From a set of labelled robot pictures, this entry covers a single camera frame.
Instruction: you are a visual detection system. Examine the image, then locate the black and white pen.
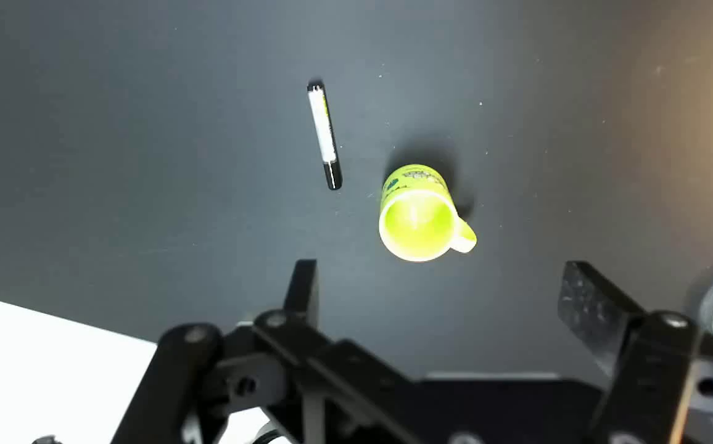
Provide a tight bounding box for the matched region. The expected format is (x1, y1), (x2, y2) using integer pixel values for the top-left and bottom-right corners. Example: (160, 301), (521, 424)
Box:
(306, 80), (346, 193)

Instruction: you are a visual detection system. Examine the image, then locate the yellow-green mug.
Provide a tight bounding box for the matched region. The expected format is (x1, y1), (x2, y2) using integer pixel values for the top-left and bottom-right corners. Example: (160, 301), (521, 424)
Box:
(376, 161), (480, 266)

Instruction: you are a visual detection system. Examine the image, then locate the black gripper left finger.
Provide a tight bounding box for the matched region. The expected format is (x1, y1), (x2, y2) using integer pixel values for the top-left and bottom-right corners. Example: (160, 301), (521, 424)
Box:
(112, 259), (425, 444)

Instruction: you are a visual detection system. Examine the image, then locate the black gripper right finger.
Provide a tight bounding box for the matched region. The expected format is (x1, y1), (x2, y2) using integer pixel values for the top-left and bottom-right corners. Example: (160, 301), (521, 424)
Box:
(554, 259), (713, 444)

